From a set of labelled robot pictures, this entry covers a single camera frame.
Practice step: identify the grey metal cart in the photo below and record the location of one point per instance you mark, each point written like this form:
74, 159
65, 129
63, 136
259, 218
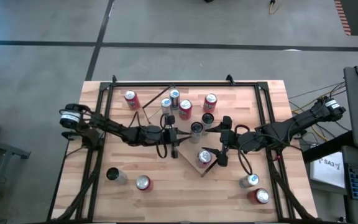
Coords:
2, 147

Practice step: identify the white SA3 sign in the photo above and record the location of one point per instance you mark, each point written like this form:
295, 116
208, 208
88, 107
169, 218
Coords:
325, 174

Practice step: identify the blue silver Red Bull can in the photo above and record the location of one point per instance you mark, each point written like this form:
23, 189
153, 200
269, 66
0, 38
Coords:
166, 104
250, 180
174, 98

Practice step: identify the orange Fanta soda can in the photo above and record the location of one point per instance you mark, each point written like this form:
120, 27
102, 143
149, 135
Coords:
131, 99
210, 102
185, 109

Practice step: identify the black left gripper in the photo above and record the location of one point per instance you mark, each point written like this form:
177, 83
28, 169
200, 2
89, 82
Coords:
171, 137

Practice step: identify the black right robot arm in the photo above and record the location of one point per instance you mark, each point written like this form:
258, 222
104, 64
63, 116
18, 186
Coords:
291, 126

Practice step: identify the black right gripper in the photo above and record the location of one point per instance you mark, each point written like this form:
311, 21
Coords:
230, 138

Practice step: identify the red Star Wars Coca-Cola can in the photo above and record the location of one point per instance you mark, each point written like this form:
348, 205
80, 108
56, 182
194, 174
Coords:
204, 157

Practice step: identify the red Coca-Cola Zero Sugar can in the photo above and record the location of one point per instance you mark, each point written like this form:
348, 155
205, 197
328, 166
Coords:
144, 183

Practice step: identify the white Celsius slim can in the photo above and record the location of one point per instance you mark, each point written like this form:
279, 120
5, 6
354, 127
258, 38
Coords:
115, 175
207, 119
196, 130

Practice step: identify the black aluminium rig frame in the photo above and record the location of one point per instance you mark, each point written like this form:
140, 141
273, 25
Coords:
216, 84

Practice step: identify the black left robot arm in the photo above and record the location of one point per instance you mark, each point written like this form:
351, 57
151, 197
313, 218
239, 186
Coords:
110, 126

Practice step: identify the black support bar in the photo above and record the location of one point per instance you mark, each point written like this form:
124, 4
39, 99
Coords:
325, 147

